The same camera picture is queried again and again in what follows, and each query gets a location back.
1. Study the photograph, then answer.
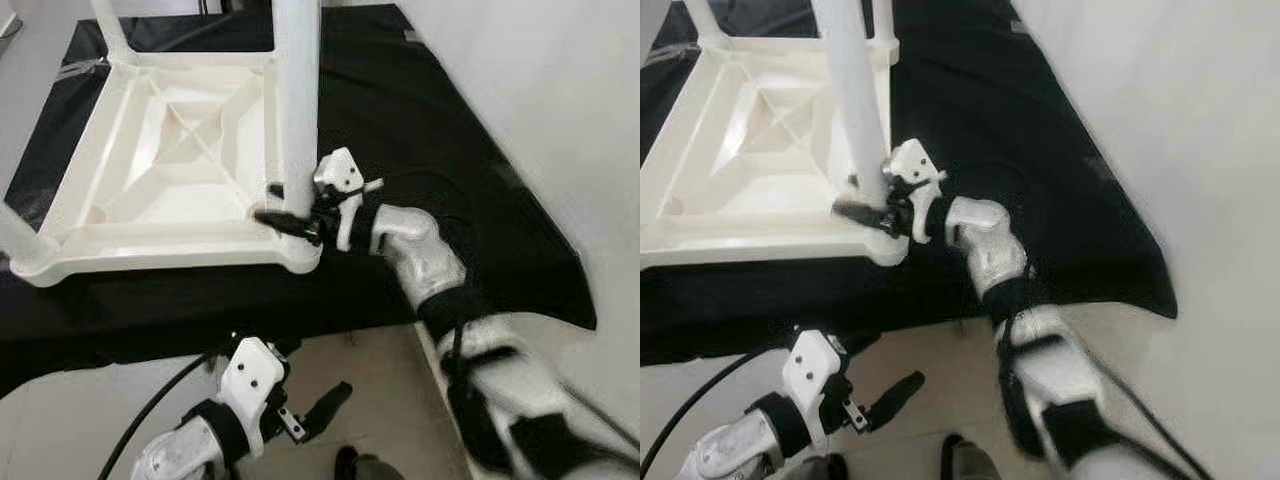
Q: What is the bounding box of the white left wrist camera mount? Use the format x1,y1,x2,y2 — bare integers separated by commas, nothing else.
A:
780,328,851,443
215,338,291,453

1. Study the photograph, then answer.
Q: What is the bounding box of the white plastic table top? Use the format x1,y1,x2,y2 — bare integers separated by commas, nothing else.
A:
640,40,911,269
8,50,326,289

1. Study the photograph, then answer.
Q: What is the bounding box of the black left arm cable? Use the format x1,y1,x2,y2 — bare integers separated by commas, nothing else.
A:
98,350,226,480
640,345,791,476

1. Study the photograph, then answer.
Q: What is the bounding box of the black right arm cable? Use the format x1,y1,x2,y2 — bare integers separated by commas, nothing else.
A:
1100,378,1216,480
440,318,641,453

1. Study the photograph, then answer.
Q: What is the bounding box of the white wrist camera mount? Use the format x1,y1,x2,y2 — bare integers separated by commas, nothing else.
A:
780,328,851,443
885,140,949,243
215,338,291,453
313,147,386,253

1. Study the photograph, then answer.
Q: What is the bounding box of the white plastic table leg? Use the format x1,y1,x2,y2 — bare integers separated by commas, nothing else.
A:
683,0,729,53
872,0,899,49
90,0,139,66
272,0,323,216
0,200,56,273
810,0,893,209

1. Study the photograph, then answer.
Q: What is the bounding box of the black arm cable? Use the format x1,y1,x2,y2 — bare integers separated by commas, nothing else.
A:
98,350,226,480
440,318,641,453
1100,378,1216,480
640,345,791,476

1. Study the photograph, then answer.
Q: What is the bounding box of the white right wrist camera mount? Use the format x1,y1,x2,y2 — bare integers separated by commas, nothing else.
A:
885,140,949,243
313,147,386,253

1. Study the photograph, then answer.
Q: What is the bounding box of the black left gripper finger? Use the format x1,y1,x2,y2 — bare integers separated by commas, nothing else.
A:
867,371,927,420
304,380,355,427

